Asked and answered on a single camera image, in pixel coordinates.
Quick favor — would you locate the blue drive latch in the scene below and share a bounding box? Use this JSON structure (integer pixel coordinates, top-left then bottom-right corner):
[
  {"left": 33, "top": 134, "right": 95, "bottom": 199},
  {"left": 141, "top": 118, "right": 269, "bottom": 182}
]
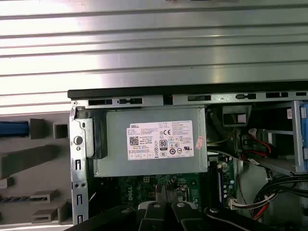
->
[{"left": 292, "top": 100, "right": 308, "bottom": 172}]

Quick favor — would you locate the green motherboard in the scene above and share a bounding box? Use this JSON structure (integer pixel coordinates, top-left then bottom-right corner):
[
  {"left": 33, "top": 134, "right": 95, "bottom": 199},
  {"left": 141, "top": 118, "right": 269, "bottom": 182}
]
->
[{"left": 115, "top": 154, "right": 239, "bottom": 215}]

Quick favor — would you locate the yellow wire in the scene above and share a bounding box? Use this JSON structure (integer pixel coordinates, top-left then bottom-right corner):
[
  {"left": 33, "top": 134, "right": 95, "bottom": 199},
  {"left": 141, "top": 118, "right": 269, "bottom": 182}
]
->
[{"left": 208, "top": 113, "right": 238, "bottom": 146}]

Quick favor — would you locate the grey power supply unit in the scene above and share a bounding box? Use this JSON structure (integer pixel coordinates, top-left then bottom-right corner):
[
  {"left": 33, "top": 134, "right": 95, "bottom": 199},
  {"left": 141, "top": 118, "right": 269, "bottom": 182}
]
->
[{"left": 92, "top": 107, "right": 209, "bottom": 178}]

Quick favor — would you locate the black cable bundle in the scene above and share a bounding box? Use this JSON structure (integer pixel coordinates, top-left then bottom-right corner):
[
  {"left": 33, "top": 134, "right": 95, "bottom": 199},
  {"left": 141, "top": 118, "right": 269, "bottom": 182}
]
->
[{"left": 251, "top": 174, "right": 308, "bottom": 221}]

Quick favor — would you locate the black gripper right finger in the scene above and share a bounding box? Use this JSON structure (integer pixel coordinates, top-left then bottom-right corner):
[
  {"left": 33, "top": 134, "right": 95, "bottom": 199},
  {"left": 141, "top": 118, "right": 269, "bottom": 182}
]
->
[{"left": 168, "top": 184, "right": 275, "bottom": 231}]

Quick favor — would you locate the CPU socket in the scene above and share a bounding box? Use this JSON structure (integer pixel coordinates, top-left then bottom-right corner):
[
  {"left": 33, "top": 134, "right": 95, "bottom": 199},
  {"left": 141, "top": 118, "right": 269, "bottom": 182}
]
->
[{"left": 174, "top": 186, "right": 193, "bottom": 203}]

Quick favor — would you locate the hard disk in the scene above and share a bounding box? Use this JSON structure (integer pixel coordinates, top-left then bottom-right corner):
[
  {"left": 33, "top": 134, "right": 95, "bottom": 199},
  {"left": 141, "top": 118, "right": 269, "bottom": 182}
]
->
[{"left": 0, "top": 121, "right": 30, "bottom": 138}]

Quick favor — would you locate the grey metal drive cage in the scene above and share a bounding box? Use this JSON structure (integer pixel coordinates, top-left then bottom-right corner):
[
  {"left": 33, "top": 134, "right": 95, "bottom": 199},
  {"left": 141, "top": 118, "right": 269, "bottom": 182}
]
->
[{"left": 250, "top": 101, "right": 308, "bottom": 176}]

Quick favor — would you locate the black open PC case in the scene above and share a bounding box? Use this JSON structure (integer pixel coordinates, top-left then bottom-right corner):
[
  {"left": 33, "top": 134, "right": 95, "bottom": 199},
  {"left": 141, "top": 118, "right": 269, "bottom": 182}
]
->
[{"left": 67, "top": 88, "right": 308, "bottom": 231}]

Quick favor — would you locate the grey parts rack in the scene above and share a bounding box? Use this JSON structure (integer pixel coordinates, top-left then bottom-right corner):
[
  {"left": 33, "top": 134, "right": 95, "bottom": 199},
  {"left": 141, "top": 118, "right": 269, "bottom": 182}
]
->
[{"left": 0, "top": 117, "right": 73, "bottom": 226}]

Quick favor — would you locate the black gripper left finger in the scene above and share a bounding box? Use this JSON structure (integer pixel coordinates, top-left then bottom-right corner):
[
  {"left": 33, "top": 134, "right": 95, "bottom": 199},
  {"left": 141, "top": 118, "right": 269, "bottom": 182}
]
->
[{"left": 72, "top": 184, "right": 170, "bottom": 231}]

